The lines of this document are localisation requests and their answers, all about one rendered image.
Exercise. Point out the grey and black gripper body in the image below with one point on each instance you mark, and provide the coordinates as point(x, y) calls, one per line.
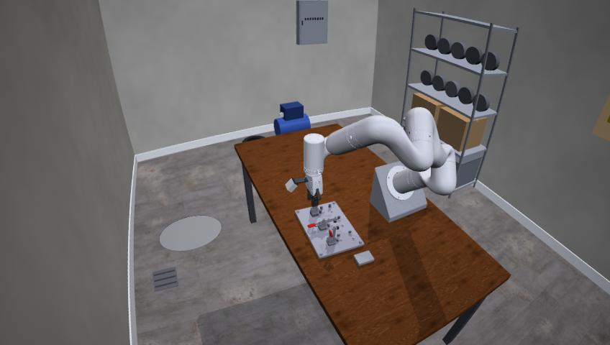
point(314, 182)

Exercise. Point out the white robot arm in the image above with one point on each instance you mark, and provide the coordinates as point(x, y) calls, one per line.
point(418, 148)

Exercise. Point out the black toggle clamp with red handle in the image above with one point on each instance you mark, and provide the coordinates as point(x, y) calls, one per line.
point(332, 238)

